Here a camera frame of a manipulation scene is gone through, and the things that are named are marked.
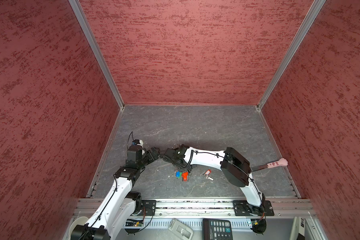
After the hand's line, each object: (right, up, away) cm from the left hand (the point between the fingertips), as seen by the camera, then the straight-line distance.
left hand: (154, 155), depth 85 cm
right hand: (+20, -9, +2) cm, 22 cm away
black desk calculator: (+32, -30, -18) cm, 47 cm away
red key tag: (+17, -12, 0) cm, 21 cm away
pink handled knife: (+77, -5, +3) cm, 77 cm away
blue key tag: (+13, -11, +1) cm, 18 cm away
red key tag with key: (+31, -11, +1) cm, 33 cm away
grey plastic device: (+15, -30, -18) cm, 38 cm away
